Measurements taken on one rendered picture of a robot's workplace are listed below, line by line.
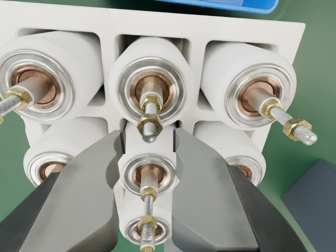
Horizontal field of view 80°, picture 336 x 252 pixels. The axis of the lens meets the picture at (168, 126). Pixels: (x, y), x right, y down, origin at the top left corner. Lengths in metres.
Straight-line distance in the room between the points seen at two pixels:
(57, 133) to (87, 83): 0.09
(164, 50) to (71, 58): 0.09
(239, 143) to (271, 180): 0.46
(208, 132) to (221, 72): 0.11
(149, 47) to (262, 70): 0.12
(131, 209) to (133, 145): 0.12
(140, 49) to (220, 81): 0.09
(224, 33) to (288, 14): 0.26
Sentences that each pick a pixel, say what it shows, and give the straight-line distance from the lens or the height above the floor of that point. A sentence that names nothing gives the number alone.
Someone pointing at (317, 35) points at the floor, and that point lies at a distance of 0.58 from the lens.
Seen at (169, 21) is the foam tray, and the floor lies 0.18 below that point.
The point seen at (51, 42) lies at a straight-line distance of 0.24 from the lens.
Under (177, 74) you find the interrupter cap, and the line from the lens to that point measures 0.21.
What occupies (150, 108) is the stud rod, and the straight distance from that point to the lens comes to 0.17.
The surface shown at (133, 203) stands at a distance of 0.35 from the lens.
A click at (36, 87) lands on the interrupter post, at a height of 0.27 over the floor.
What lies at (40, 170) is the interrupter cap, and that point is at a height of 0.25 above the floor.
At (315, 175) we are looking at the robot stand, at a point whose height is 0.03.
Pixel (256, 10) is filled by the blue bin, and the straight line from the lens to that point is 0.37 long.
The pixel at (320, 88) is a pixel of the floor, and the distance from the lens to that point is 0.63.
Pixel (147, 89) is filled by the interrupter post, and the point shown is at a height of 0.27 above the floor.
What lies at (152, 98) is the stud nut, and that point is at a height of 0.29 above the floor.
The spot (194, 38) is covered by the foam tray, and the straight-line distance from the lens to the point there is 0.29.
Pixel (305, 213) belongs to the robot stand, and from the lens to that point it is 0.75.
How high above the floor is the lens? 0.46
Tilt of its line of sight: 61 degrees down
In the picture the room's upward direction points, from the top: 174 degrees clockwise
